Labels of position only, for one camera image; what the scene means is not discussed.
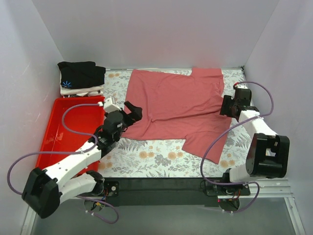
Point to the black folded t-shirt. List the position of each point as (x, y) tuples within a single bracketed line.
[(80, 75)]

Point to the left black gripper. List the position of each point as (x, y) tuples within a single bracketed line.
[(127, 115)]

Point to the white folded t-shirt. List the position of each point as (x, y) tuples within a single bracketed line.
[(92, 91)]

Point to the floral patterned table mat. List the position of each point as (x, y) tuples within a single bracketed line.
[(165, 158)]

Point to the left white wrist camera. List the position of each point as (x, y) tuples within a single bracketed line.
[(109, 105)]

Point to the pink t-shirt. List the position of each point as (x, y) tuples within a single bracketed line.
[(176, 106)]

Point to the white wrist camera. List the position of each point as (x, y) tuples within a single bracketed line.
[(109, 105), (238, 85)]

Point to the aluminium frame rail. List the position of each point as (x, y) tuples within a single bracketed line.
[(274, 212)]

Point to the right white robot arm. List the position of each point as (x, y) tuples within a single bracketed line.
[(268, 152)]

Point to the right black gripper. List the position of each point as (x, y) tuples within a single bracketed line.
[(226, 105)]

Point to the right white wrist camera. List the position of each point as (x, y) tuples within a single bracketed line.
[(238, 85)]

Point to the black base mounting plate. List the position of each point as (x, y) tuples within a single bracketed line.
[(164, 191)]

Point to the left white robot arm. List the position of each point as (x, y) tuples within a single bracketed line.
[(47, 188)]

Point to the red plastic tray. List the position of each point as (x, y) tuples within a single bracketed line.
[(83, 119)]

